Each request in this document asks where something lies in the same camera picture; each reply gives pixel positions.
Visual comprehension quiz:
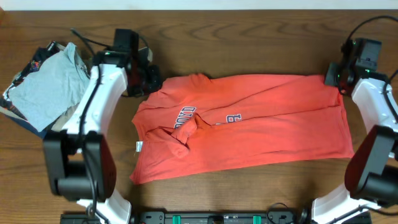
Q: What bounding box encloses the red printed t-shirt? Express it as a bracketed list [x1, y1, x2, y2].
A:
[131, 74, 354, 184]

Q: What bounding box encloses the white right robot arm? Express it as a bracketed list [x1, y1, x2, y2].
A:
[299, 68, 397, 223]

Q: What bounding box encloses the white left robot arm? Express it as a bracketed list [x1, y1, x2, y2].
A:
[43, 63, 162, 223]

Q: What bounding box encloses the light blue folded shirt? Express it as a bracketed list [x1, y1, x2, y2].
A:
[9, 42, 90, 131]

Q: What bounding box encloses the tan folded garment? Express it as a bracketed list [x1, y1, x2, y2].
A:
[49, 57, 94, 131]

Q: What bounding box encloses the black printed folded garment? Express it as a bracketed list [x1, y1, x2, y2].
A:
[1, 41, 65, 110]

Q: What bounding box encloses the navy folded garment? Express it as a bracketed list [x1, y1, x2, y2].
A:
[6, 115, 47, 139]

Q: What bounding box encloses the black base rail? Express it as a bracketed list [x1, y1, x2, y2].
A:
[60, 211, 373, 224]

